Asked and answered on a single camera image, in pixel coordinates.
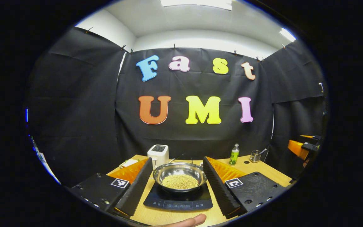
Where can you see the large ceiling light panel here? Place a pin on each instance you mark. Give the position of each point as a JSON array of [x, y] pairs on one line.
[[197, 3]]

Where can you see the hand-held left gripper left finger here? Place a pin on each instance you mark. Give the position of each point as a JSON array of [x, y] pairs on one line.
[[137, 189]]

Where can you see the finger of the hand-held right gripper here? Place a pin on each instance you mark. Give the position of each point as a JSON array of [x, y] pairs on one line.
[[314, 137], [296, 148]]

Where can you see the green label plastic bottle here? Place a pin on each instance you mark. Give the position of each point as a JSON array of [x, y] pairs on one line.
[[233, 156]]

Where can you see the white toaster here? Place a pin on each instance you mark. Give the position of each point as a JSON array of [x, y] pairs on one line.
[[158, 156]]

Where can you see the pile of soybeans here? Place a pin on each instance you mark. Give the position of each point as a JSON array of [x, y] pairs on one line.
[[180, 182]]

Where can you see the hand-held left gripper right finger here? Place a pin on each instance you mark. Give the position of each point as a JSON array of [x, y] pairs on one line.
[[217, 189]]

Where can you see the black induction cooktop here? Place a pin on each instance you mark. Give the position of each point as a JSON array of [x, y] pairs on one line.
[[178, 201]]

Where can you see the plate with sandwich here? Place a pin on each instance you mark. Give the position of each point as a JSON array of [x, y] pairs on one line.
[[129, 162]]

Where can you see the row of black cloth clips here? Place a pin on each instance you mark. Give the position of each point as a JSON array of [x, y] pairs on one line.
[[174, 46]]

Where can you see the small ceiling light panel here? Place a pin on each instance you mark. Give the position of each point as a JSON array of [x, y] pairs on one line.
[[287, 34]]

